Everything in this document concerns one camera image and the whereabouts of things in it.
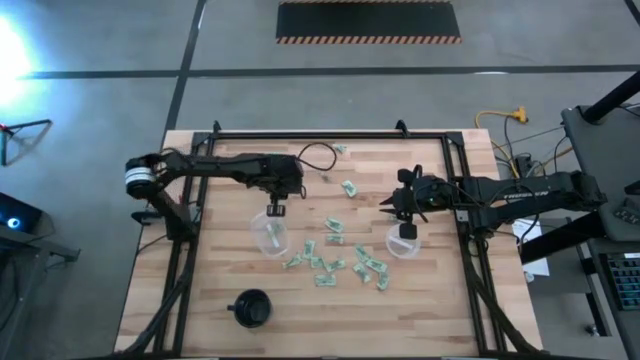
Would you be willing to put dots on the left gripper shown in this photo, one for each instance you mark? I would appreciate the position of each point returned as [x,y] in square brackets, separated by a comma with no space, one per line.
[287,175]

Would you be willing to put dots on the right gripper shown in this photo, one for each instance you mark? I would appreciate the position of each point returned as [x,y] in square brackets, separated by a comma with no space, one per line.
[425,195]

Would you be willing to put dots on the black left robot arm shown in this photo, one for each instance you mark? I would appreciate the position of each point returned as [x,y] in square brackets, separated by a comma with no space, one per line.
[215,167]

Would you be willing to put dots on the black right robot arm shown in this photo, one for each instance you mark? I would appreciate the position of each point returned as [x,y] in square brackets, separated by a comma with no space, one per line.
[525,197]

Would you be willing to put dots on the clear plastic container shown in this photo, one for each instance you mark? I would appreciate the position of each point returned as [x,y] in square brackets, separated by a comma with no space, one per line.
[407,250]
[262,245]

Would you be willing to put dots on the black power strip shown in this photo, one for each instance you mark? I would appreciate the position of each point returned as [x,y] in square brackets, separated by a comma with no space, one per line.
[525,164]

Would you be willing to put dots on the white paper sheet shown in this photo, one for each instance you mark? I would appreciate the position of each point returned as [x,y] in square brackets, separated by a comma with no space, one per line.
[530,232]

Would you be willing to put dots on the black diagonal support beam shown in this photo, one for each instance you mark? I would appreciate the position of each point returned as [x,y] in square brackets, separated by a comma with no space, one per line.
[560,240]

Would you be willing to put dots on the black hazard-striped floor mat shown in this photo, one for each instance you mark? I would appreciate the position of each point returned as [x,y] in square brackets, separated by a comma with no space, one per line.
[367,20]

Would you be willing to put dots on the grey desk surface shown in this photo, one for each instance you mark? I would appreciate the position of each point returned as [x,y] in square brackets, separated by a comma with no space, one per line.
[615,160]

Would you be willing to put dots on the small black keypad device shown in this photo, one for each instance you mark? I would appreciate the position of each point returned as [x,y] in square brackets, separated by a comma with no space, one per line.
[625,212]

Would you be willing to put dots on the backlit computer keyboard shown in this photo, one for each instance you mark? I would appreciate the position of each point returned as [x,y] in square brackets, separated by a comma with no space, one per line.
[625,280]

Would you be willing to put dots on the black diagonal stand pole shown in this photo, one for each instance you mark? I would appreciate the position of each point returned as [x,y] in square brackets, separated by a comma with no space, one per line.
[612,100]

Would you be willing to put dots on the dark metal side stand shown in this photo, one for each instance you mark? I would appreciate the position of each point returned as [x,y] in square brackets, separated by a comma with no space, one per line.
[50,248]

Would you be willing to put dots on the dark grey office desk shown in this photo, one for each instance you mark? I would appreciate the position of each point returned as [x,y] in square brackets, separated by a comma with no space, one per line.
[620,330]

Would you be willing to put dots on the black triangular floor stand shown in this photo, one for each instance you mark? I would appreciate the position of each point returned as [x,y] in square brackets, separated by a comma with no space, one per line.
[27,123]

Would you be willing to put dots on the black computer blue light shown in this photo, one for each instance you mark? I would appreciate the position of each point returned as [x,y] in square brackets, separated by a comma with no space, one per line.
[22,212]

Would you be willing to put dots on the black metal table frame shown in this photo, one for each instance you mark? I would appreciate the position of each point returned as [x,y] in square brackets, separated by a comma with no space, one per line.
[280,135]

